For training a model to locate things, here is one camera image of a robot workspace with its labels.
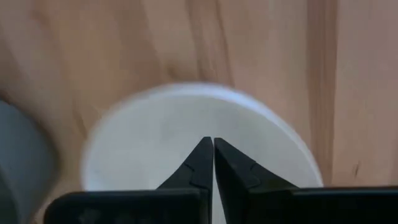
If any white bowl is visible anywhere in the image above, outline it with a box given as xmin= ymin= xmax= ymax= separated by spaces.
xmin=80 ymin=82 xmax=325 ymax=224

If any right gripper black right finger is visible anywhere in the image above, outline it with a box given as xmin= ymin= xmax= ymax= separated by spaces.
xmin=213 ymin=137 xmax=398 ymax=224

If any dark grey bowl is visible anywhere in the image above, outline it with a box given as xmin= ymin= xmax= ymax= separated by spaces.
xmin=0 ymin=99 xmax=60 ymax=224

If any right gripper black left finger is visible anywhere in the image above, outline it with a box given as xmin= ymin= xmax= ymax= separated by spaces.
xmin=43 ymin=136 xmax=215 ymax=224

